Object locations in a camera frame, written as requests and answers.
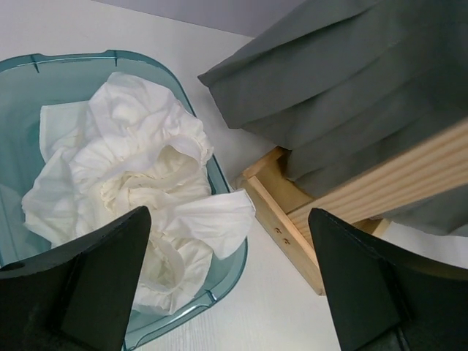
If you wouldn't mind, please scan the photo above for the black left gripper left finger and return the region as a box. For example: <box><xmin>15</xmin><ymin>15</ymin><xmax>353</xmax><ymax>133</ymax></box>
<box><xmin>1</xmin><ymin>206</ymin><xmax>151</xmax><ymax>350</ymax></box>

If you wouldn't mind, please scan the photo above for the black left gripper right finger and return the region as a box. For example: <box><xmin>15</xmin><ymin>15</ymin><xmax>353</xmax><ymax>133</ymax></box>
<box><xmin>321</xmin><ymin>222</ymin><xmax>467</xmax><ymax>350</ymax></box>

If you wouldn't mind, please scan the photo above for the white skirt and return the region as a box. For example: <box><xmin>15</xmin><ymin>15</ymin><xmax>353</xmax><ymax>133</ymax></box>
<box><xmin>22</xmin><ymin>72</ymin><xmax>255</xmax><ymax>314</ymax></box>

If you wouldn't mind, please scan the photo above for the grey pleated skirt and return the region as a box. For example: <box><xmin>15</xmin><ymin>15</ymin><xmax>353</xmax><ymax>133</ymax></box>
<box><xmin>197</xmin><ymin>0</ymin><xmax>468</xmax><ymax>235</ymax></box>

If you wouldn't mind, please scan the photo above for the wooden clothes rack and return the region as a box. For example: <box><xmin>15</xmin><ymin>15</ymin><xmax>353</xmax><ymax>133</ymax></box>
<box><xmin>234</xmin><ymin>120</ymin><xmax>467</xmax><ymax>295</ymax></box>

